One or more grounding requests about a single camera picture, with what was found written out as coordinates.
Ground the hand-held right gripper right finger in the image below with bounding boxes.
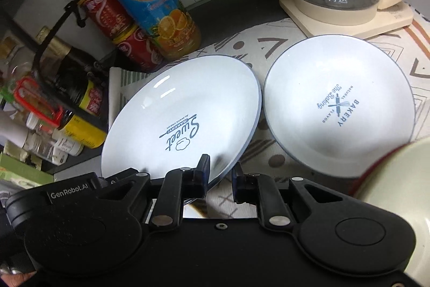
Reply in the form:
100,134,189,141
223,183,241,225
232,162,340,227

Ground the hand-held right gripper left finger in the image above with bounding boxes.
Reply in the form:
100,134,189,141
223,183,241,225
101,154,212,228

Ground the white deep plate cloud print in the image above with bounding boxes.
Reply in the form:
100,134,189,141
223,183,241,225
101,55,263,188

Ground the red and black bowl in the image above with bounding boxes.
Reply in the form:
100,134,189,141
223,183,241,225
347,144,409,200

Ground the white deep plate whisk print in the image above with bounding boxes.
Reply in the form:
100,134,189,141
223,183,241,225
263,34,417,178

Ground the pale green bowl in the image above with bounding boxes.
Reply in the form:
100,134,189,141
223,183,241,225
353,137,430,287

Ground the green carton box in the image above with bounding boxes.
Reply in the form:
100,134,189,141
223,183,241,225
0,153,54,188

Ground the small white jar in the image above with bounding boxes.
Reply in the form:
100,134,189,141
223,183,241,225
50,136,84,156

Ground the small glass jar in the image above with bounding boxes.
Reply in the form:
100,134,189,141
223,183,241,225
22,132,69,166

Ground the white plastic bottle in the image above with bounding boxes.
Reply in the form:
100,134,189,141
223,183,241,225
0,112,27,148

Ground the dark sauce bottle gold cap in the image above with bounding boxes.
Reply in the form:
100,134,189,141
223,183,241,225
35,26,109,116

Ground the red drink can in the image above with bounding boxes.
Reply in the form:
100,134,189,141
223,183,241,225
116,23,167,74
77,0,135,40

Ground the patterned fringed tablecloth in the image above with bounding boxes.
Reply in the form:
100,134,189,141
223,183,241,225
108,9,430,218

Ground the cream kettle base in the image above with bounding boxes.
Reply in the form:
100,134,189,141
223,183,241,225
278,0,414,40

